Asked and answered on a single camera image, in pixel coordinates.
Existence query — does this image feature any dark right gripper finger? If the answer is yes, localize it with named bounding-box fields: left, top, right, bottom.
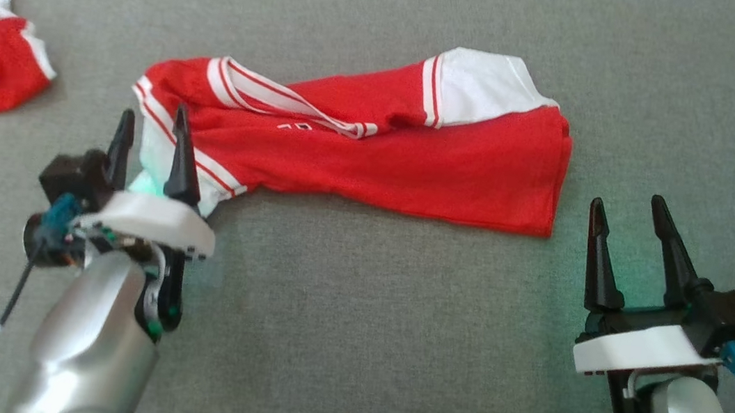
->
left=577, top=197, right=637, bottom=315
left=638, top=194, right=722, bottom=312

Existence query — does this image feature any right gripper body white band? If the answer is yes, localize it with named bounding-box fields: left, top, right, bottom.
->
left=565, top=289, right=727, bottom=413

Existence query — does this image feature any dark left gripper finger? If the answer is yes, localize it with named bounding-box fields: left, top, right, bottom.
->
left=102, top=107, right=138, bottom=192
left=161, top=103, right=212, bottom=209

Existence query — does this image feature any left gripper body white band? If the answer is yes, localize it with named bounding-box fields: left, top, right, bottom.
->
left=61, top=185, right=221, bottom=348

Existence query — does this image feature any red white jersey shirt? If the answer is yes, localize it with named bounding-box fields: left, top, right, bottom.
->
left=118, top=8, right=582, bottom=262

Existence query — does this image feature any large grey sofa seat cushion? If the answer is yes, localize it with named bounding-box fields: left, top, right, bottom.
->
left=0, top=0, right=735, bottom=413

